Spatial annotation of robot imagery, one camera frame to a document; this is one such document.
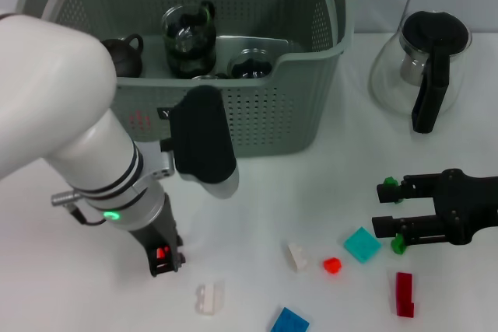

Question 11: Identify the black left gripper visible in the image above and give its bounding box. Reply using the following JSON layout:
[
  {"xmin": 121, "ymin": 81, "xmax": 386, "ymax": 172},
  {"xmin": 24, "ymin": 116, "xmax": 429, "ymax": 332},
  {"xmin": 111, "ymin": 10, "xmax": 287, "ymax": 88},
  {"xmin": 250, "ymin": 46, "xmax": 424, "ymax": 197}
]
[{"xmin": 129, "ymin": 193, "xmax": 187, "ymax": 278}]

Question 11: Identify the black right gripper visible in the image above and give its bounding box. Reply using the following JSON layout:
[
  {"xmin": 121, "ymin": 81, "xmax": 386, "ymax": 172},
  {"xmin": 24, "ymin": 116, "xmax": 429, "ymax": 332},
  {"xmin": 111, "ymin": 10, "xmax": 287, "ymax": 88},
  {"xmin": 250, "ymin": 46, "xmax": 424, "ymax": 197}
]
[{"xmin": 371, "ymin": 168, "xmax": 498, "ymax": 246}]

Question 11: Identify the green toy block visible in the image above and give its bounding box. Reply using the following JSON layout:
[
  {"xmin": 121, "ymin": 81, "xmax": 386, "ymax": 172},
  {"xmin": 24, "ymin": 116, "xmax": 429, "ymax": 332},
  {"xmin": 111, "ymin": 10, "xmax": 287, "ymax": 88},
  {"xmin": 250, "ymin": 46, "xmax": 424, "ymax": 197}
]
[
  {"xmin": 382, "ymin": 176, "xmax": 404, "ymax": 206},
  {"xmin": 390, "ymin": 232, "xmax": 409, "ymax": 255}
]

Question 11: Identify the teal toy block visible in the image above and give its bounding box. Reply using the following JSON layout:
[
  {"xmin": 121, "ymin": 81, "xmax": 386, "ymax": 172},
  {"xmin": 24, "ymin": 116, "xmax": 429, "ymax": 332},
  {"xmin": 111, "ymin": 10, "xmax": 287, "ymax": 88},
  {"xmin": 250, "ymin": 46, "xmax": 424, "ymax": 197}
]
[{"xmin": 343, "ymin": 225, "xmax": 383, "ymax": 264}]

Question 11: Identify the clear white toy block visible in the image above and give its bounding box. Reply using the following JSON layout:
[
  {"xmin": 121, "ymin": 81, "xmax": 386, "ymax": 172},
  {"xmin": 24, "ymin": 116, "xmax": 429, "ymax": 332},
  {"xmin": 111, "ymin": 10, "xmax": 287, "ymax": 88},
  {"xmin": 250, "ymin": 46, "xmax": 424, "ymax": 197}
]
[{"xmin": 194, "ymin": 280, "xmax": 226, "ymax": 316}]

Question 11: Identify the dark red long block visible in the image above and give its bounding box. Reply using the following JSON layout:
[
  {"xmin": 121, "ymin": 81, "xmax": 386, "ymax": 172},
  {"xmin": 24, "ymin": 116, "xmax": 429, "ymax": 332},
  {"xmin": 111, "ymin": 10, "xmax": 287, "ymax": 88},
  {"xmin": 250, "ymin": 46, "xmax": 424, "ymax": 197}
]
[{"xmin": 387, "ymin": 269, "xmax": 416, "ymax": 320}]

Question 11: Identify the white stepped toy block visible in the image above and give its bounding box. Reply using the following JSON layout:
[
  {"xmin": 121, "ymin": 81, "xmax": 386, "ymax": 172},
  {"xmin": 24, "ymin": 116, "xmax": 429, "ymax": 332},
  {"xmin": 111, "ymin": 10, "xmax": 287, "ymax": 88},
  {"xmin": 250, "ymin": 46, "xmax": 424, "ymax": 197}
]
[{"xmin": 286, "ymin": 242, "xmax": 308, "ymax": 272}]

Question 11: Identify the blue toy block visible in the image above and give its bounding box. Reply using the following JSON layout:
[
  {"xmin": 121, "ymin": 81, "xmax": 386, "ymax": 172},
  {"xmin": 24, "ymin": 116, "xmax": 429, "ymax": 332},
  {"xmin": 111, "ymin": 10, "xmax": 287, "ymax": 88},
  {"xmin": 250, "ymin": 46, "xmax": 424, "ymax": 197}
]
[{"xmin": 270, "ymin": 306, "xmax": 311, "ymax": 332}]

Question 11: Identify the small orange toy block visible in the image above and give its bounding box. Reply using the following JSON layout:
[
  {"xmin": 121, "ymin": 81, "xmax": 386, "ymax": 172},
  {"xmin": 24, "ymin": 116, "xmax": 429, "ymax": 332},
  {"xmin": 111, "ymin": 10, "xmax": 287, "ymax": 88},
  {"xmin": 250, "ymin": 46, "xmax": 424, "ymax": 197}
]
[{"xmin": 321, "ymin": 257, "xmax": 342, "ymax": 274}]

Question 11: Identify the grey perforated storage basket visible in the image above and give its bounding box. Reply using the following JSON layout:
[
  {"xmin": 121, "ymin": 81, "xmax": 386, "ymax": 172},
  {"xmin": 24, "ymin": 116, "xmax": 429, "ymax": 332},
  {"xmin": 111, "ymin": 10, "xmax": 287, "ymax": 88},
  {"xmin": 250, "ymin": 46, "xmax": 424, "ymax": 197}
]
[{"xmin": 15, "ymin": 0, "xmax": 356, "ymax": 159}]

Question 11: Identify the black clay teapot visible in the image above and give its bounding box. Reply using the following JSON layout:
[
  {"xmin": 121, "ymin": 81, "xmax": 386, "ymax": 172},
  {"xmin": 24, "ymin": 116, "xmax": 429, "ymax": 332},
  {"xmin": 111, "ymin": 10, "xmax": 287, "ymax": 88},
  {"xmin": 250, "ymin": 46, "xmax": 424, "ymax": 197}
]
[{"xmin": 100, "ymin": 33, "xmax": 145, "ymax": 79}]

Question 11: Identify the left arm connector cable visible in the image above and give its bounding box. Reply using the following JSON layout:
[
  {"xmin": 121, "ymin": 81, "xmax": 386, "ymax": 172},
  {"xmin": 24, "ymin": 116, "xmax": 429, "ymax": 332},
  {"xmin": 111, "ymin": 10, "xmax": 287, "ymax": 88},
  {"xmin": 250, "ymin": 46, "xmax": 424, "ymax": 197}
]
[{"xmin": 51, "ymin": 190, "xmax": 107, "ymax": 227}]

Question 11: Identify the left wrist camera housing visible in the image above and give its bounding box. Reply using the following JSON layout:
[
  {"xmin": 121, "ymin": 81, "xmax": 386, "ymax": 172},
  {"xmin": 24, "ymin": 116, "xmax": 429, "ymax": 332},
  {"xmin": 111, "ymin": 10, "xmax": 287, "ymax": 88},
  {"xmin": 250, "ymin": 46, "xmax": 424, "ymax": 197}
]
[{"xmin": 160, "ymin": 85, "xmax": 240, "ymax": 200}]

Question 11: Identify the glass teapot with black handle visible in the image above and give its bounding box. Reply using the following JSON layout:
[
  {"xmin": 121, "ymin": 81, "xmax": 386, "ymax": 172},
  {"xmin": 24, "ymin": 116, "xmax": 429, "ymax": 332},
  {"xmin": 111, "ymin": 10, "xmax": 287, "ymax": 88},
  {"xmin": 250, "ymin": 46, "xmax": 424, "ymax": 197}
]
[{"xmin": 368, "ymin": 9, "xmax": 474, "ymax": 134}]

